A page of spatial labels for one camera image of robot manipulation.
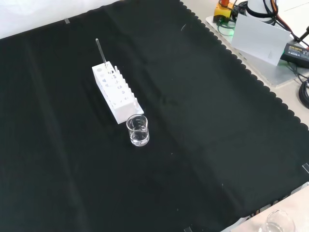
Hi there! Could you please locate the clear glass rod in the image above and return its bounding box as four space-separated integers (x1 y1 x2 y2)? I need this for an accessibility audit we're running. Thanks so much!
95 38 108 69

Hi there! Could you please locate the white test tube rack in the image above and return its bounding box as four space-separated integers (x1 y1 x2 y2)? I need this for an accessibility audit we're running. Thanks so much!
91 61 145 125

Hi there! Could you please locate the small clear glass beaker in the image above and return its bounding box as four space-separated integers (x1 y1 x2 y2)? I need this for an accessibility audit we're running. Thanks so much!
126 114 150 147

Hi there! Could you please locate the black table cloth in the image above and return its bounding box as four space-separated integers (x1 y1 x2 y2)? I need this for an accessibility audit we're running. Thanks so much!
0 0 309 232

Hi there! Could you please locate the yellow stop button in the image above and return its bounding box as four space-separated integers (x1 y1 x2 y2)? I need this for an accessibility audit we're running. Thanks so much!
214 0 236 24

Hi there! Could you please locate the white card board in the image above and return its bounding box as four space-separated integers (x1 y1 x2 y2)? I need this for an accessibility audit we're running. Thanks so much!
231 14 291 67

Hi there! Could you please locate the black power adapter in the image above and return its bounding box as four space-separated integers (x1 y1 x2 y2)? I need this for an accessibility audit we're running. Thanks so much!
280 41 309 65

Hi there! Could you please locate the clear round glass flask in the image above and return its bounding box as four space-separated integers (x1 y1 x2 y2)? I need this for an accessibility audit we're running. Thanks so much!
259 209 296 232

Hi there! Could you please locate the green cable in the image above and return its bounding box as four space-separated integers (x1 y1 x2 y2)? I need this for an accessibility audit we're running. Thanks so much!
216 20 236 37

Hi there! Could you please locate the coiled black cable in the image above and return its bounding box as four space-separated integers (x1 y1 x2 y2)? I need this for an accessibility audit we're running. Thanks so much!
298 77 309 108

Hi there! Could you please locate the orange cable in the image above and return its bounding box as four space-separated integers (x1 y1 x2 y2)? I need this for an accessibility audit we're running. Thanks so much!
275 0 295 34

